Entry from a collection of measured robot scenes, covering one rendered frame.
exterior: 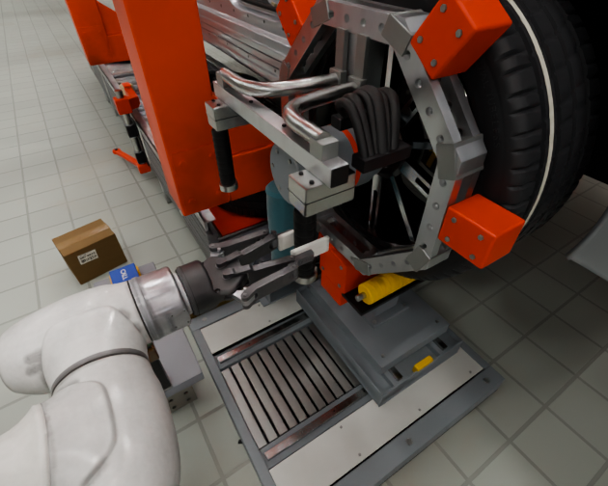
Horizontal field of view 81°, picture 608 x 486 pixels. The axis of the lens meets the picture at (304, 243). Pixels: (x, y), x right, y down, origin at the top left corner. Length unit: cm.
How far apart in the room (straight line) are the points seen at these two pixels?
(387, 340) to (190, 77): 95
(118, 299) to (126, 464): 19
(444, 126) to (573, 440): 119
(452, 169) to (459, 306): 116
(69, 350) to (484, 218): 57
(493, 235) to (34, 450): 58
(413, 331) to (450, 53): 90
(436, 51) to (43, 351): 61
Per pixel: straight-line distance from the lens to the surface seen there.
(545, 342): 173
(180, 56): 103
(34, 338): 51
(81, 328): 49
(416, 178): 80
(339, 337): 129
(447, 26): 57
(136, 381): 44
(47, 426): 41
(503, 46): 64
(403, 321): 127
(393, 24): 64
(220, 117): 78
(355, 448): 121
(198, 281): 51
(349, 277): 96
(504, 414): 148
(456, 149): 58
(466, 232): 61
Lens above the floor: 122
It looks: 42 degrees down
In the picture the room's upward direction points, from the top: straight up
